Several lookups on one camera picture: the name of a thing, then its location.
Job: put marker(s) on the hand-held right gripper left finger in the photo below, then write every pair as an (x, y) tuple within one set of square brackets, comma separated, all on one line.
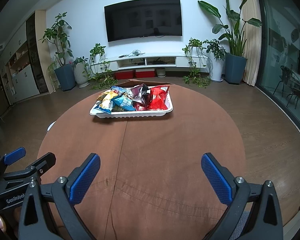
[(83, 178)]

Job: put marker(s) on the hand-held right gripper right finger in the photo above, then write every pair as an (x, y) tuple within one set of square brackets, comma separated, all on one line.
[(216, 180)]

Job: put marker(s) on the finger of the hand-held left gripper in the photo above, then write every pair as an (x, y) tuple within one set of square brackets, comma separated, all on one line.
[(15, 155), (46, 161)]

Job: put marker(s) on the blue yellow chip bag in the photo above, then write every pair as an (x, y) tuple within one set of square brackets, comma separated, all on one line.
[(108, 100)]

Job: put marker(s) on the teal snack bag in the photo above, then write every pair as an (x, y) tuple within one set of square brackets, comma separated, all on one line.
[(125, 103)]

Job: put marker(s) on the white plastic tray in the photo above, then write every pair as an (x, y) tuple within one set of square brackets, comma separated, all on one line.
[(165, 108)]

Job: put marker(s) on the pink snack bag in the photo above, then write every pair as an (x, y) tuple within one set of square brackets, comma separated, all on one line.
[(136, 93)]

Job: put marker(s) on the red chip bag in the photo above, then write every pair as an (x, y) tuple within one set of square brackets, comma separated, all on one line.
[(158, 97)]

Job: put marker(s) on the black snack bag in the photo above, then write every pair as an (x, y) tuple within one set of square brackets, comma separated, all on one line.
[(145, 95)]

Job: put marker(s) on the person's left hand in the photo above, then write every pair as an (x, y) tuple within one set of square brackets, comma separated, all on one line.
[(0, 223)]

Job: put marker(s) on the white round stool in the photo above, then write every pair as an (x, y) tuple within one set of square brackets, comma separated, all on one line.
[(51, 127)]

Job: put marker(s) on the brown tablecloth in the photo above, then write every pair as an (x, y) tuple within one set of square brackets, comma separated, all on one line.
[(152, 167)]

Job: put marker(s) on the small-leaf tree blue pot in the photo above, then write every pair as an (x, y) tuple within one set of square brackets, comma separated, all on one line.
[(65, 78)]

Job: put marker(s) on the plant in white ribbed pot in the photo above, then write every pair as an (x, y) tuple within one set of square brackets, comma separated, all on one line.
[(80, 75)]

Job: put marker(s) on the red storage box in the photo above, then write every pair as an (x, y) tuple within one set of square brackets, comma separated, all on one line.
[(124, 75), (145, 73)]

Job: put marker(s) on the bushy plant white pot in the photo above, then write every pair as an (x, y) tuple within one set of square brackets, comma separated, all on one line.
[(216, 67)]

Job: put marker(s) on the broad-leaf plant blue pot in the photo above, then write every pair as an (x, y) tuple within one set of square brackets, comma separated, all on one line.
[(235, 68)]

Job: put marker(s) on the small round pot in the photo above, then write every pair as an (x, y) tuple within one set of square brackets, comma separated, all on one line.
[(161, 72)]

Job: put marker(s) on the trailing ivy plant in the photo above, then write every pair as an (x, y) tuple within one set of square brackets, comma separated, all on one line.
[(98, 51)]

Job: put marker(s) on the white media cabinet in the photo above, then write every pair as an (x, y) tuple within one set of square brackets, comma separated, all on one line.
[(125, 63)]

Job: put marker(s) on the black outdoor chair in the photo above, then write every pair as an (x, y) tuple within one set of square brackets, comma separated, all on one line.
[(287, 80)]

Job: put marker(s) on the black media box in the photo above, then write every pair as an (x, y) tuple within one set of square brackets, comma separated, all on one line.
[(158, 61)]

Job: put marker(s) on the trailing vine on metal stand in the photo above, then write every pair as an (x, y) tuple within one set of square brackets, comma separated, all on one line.
[(195, 43)]

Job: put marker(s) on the beige curtain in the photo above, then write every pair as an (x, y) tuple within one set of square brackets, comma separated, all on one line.
[(251, 45)]

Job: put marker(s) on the glass sliding door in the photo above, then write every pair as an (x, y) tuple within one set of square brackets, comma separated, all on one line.
[(282, 55)]

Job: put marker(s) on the white wall cabinet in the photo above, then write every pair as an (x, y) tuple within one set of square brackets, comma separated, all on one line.
[(22, 80)]

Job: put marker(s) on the wall television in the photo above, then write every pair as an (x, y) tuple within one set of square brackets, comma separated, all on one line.
[(142, 18)]

